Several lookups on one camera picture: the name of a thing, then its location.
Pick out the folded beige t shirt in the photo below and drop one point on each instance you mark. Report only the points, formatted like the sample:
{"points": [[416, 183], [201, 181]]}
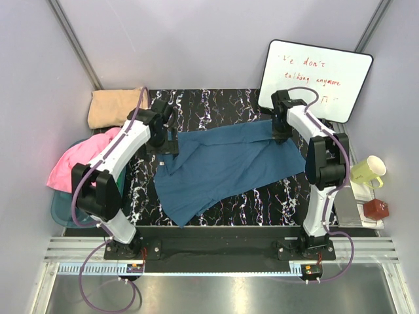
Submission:
{"points": [[112, 107]]}

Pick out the pink t shirt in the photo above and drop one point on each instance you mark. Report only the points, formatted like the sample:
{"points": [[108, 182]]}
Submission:
{"points": [[80, 153]]}

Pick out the yellow green mug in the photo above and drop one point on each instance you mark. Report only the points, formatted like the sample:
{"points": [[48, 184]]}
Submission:
{"points": [[369, 172]]}

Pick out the red brown box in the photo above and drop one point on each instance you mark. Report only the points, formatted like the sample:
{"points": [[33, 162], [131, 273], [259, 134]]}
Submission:
{"points": [[375, 209]]}

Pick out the grey setup guide booklet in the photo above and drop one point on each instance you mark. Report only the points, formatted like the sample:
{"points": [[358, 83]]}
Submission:
{"points": [[346, 209]]}

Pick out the white whiteboard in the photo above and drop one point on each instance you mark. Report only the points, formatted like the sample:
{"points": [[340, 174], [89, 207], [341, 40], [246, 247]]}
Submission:
{"points": [[336, 75]]}

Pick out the blue t shirt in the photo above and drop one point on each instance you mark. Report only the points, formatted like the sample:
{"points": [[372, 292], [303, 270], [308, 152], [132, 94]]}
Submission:
{"points": [[221, 162]]}

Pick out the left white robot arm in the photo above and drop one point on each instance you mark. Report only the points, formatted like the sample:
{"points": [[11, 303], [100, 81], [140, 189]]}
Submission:
{"points": [[94, 185]]}

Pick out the black marble pattern mat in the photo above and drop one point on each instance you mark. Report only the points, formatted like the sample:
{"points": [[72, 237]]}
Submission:
{"points": [[282, 203]]}

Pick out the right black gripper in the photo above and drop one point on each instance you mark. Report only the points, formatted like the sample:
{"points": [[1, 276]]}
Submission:
{"points": [[279, 137]]}

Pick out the white paper stack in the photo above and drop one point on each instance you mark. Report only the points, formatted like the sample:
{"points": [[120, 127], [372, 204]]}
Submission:
{"points": [[362, 195]]}

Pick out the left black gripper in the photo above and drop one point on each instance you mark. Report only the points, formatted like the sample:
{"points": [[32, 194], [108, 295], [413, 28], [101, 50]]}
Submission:
{"points": [[169, 146]]}

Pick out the teal plastic basket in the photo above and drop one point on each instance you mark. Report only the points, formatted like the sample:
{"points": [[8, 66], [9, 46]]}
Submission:
{"points": [[61, 211]]}

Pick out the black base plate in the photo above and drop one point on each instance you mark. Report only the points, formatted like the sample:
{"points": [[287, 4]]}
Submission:
{"points": [[281, 242]]}

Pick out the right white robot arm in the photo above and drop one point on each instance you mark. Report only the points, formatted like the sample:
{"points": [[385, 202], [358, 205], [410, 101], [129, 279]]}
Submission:
{"points": [[326, 169]]}

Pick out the aluminium rail frame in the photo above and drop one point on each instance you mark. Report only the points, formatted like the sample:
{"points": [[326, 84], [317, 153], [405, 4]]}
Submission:
{"points": [[86, 256]]}

